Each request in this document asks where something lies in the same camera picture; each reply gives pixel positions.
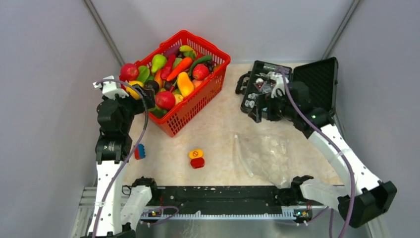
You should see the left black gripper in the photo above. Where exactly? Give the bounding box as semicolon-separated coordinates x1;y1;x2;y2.
109;83;155;133

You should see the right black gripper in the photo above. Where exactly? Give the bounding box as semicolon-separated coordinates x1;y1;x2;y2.
248;89;296;123

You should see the red toy apple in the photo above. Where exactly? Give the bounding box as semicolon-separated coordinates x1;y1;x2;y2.
119;63;140;81
155;91;176;111

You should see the clear zip top bag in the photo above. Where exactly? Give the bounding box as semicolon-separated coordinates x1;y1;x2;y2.
233;134;291;188

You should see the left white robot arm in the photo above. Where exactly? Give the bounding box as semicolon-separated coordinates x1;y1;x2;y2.
85;76;159;238

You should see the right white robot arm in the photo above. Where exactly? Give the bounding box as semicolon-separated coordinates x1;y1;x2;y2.
249;82;397;228

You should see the yellow toy lemon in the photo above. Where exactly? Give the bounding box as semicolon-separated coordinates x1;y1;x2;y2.
126;80;145;100

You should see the red toy apple on rim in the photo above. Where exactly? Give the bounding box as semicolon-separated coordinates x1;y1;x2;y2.
119;63;140;81

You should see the red blue building block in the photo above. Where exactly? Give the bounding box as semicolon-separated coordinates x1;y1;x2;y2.
134;144;146;160

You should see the red toy chili pepper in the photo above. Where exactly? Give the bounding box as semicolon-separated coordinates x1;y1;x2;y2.
160;54;176;81

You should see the green toy pear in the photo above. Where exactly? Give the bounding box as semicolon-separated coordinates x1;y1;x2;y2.
151;54;167;73

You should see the black open case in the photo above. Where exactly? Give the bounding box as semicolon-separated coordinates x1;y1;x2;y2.
235;57;339;116

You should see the yellow orange toy mango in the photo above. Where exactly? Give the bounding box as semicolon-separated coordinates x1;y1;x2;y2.
177;72;195;97

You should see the orange toy carrot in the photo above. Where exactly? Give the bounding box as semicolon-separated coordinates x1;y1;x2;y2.
166;57;193;81

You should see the red plastic basket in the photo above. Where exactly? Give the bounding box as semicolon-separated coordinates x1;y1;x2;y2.
134;30;231;137

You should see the yellow and red button toy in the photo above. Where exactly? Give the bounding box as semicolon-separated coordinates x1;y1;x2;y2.
189;149;205;169

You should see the green toy cucumber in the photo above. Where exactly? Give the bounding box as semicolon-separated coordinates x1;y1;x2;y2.
189;55;212;77

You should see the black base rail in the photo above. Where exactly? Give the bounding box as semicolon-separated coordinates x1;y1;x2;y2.
148;186;318;215

